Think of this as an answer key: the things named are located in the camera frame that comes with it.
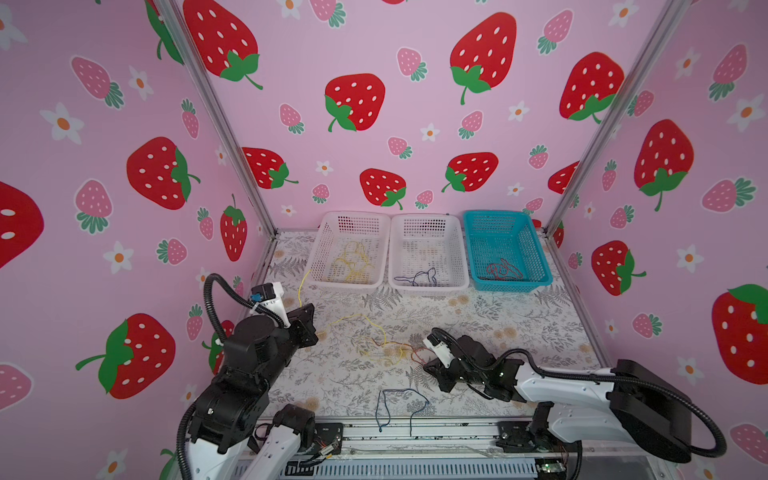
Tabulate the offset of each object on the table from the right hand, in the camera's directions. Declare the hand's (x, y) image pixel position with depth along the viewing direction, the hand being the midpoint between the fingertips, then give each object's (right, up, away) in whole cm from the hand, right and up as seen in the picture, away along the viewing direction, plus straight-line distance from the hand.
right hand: (423, 368), depth 81 cm
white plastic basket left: (-31, +42, +36) cm, 63 cm away
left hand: (-25, +21, -18) cm, 38 cm away
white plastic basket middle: (+5, +32, +32) cm, 46 cm away
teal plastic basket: (+35, +33, +33) cm, 58 cm away
